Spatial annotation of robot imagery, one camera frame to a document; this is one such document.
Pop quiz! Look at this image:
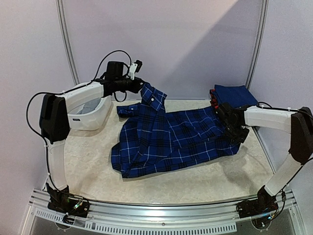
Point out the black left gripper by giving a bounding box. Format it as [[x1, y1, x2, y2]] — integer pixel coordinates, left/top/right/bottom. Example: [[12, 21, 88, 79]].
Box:
[[115, 76, 147, 94]]

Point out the blue plaid shirt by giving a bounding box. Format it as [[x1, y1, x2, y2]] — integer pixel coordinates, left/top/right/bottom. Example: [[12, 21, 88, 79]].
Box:
[[111, 83, 240, 178]]

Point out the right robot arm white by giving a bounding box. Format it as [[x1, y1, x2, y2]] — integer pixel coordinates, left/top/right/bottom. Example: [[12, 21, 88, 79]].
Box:
[[216, 103, 313, 213]]

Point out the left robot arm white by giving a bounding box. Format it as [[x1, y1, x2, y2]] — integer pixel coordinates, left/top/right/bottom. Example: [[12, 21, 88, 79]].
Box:
[[39, 60, 143, 191]]

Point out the white plastic laundry basket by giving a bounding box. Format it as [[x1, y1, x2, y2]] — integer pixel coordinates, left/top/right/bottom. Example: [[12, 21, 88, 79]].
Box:
[[63, 82, 112, 131]]

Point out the red black folded garment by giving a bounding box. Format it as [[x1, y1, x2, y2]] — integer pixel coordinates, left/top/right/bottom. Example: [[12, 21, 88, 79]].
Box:
[[209, 89, 219, 110]]

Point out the left wall aluminium profile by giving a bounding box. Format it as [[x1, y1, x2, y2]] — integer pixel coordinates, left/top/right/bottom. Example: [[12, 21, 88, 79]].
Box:
[[56, 0, 80, 85]]

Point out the wall aluminium profile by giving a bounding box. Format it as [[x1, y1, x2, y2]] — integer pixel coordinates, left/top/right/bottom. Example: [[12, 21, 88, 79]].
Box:
[[56, 0, 80, 85], [245, 0, 269, 90]]

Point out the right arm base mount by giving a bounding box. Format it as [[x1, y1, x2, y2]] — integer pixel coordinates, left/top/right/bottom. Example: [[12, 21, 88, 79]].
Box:
[[236, 191, 287, 230]]

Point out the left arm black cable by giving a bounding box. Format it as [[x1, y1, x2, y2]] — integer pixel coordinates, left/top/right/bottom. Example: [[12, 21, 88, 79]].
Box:
[[25, 50, 133, 191]]

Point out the right wall aluminium profile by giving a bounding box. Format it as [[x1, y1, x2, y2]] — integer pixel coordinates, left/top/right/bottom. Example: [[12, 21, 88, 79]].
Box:
[[245, 0, 269, 90]]

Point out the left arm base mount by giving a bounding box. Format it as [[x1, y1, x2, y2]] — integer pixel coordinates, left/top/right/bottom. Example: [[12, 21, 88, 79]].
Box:
[[46, 183, 90, 224]]

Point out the aluminium front rail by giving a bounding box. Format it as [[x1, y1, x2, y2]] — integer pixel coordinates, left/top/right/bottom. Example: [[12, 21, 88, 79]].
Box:
[[21, 189, 306, 235]]

